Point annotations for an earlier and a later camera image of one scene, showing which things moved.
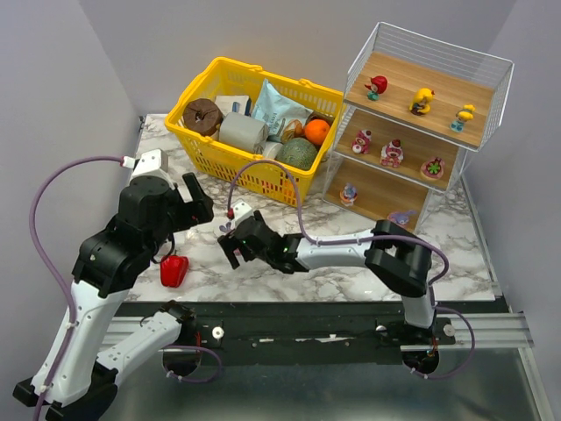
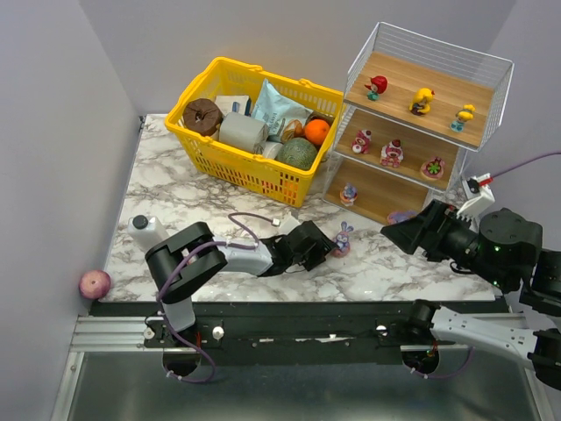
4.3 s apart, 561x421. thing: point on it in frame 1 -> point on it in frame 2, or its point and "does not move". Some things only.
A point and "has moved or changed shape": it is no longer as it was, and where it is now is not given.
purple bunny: (348, 194) does not move
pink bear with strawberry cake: (392, 153) does not move
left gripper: (193, 210) -> (304, 245)
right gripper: (239, 242) -> (432, 230)
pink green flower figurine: (432, 169) does not move
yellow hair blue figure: (465, 114) does not move
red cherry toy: (378, 85) does not move
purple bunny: (228, 230) has moved or changed shape
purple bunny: (401, 217) does not move
